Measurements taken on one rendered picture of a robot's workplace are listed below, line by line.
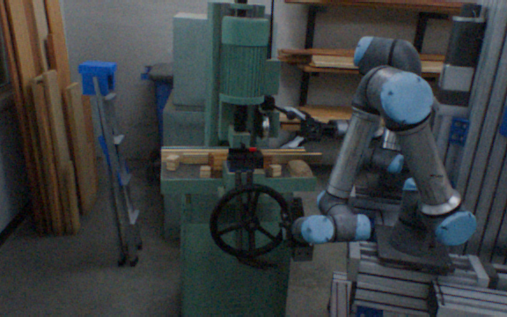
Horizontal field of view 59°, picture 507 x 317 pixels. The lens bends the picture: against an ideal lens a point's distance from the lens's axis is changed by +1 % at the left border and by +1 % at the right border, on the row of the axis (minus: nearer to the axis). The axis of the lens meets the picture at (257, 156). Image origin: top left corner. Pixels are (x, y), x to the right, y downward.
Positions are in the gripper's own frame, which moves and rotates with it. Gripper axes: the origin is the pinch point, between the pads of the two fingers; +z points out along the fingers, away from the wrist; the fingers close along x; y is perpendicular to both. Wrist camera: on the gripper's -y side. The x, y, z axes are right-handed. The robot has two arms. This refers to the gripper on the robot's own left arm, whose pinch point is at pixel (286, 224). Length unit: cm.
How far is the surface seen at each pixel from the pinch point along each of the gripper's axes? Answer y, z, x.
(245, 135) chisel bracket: -35.5, 20.2, -9.8
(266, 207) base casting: -7.1, 23.2, -1.7
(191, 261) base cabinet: 13.1, 35.0, -30.5
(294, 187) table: -14.5, 18.9, 9.0
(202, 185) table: -15.7, 18.3, -27.1
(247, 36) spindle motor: -66, -2, -12
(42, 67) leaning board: -107, 148, -118
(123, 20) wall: -178, 221, -76
